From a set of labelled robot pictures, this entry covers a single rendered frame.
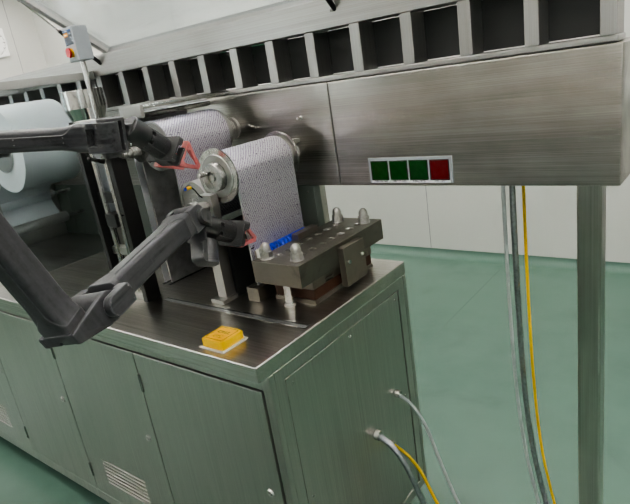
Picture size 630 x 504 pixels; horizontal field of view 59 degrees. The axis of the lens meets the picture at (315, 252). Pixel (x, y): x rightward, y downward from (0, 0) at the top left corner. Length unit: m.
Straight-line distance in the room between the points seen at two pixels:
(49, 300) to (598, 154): 1.13
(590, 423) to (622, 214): 2.19
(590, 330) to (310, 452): 0.83
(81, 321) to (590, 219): 1.22
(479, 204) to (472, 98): 2.69
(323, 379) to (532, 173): 0.71
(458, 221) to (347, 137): 2.64
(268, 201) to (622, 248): 2.78
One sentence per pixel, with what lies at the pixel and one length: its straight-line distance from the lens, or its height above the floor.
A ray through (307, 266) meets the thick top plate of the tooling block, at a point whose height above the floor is 1.02.
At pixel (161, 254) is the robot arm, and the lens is 1.21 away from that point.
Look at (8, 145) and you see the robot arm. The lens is 1.41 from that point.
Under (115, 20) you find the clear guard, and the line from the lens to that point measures 2.19.
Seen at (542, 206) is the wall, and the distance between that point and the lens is 3.97.
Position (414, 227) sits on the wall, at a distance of 4.38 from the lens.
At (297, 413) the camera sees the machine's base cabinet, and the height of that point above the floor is 0.72.
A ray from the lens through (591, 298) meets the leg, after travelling 1.68.
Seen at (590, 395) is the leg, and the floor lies 0.49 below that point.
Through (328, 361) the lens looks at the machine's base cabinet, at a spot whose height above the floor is 0.78.
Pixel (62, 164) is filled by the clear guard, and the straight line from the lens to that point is 2.39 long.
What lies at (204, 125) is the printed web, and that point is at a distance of 1.75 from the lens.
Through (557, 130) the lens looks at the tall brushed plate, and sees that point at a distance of 1.40.
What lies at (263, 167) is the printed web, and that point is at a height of 1.25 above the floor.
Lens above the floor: 1.48
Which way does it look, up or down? 18 degrees down
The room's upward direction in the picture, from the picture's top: 9 degrees counter-clockwise
